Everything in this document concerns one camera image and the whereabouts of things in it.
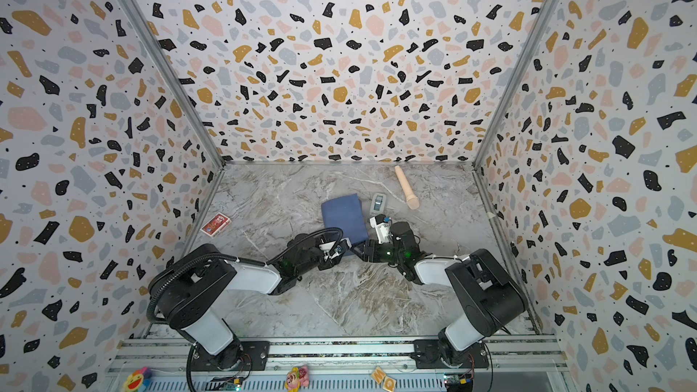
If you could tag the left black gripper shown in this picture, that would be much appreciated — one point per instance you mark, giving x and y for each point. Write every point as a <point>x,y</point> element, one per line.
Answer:
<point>318,241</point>

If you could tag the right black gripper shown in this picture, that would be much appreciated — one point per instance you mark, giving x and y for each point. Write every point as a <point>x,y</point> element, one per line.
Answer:
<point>372,249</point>

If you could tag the blue wrapping paper sheet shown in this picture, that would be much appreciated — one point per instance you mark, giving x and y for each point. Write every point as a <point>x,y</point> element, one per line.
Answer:
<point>346,214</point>

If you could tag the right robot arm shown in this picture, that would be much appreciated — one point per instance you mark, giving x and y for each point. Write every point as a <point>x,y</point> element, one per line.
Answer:
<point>489,297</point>

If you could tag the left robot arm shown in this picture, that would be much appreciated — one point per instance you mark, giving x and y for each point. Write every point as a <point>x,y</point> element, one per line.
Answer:
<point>182,296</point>

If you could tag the white tape dispenser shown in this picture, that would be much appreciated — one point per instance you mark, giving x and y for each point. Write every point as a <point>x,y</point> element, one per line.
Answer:
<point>378,204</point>

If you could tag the red playing card deck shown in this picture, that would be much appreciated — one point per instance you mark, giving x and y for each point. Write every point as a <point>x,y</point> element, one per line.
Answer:
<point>215,225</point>

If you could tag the orange square sticker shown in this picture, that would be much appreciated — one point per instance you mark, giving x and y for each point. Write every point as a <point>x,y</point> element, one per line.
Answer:
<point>387,383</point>

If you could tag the pink yellow sticker toy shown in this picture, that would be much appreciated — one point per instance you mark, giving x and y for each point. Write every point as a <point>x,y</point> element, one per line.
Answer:
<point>297,378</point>

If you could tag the colourful round sticker toy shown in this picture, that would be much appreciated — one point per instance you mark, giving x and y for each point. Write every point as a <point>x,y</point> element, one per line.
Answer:
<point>139,381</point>

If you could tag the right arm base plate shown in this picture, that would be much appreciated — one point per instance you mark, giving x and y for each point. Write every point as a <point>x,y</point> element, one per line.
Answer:
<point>438,354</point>

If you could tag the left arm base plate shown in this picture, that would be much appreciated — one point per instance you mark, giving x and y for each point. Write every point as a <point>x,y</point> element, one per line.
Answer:
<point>239,357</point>

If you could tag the aluminium mounting rail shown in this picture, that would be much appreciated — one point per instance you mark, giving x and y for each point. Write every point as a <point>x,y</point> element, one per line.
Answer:
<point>500,363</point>

